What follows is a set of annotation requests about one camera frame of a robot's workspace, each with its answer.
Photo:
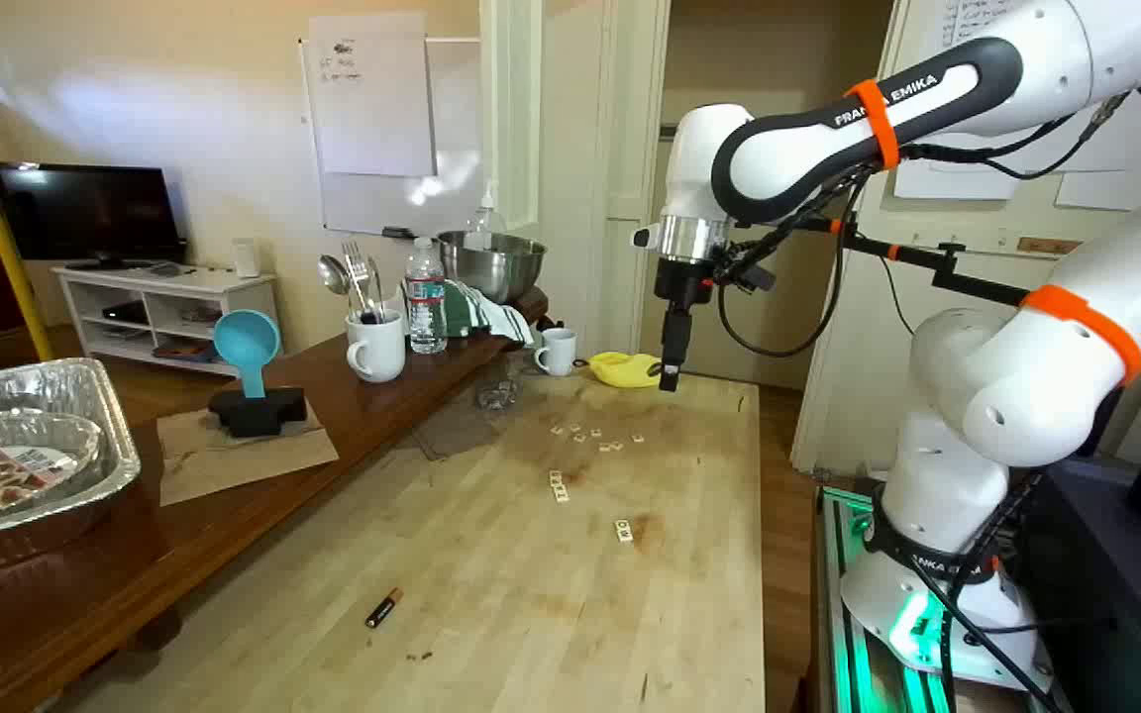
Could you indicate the dark wooden side table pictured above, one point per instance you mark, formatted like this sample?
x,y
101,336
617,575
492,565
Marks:
x,y
96,579

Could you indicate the black marker pen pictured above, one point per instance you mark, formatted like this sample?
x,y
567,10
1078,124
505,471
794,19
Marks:
x,y
376,621

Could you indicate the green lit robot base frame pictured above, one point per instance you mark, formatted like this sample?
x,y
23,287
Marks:
x,y
907,636

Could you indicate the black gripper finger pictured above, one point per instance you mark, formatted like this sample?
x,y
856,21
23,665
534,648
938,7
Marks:
x,y
669,380
681,341

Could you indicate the green striped dish towel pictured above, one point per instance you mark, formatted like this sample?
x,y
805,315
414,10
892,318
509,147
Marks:
x,y
476,315

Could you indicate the white mug near banana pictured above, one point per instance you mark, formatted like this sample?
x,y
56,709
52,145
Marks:
x,y
555,356

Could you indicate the crushed clear plastic bottle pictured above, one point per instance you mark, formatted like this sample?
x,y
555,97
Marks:
x,y
500,386

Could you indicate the steel mixing bowl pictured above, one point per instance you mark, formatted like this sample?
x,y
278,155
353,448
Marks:
x,y
505,270

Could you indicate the white paper flipchart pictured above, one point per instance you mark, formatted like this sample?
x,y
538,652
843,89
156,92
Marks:
x,y
398,124

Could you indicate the yellow banana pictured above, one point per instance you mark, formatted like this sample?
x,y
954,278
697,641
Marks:
x,y
623,371

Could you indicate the clear plastic water bottle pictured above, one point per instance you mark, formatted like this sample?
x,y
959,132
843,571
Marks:
x,y
424,298

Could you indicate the brown cardboard sheet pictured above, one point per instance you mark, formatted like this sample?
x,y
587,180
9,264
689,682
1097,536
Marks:
x,y
199,458

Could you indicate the white tv stand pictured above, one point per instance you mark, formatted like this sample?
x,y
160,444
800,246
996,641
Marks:
x,y
160,318

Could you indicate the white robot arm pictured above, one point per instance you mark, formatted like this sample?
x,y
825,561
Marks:
x,y
987,390

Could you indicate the white mug with spoons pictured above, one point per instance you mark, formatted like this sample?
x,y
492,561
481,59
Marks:
x,y
376,345

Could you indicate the aluminium foil tray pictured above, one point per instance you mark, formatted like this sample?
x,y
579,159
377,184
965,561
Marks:
x,y
67,443

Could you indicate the black television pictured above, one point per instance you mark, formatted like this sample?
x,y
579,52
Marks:
x,y
110,216

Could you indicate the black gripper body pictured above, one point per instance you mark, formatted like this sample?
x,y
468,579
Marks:
x,y
685,285

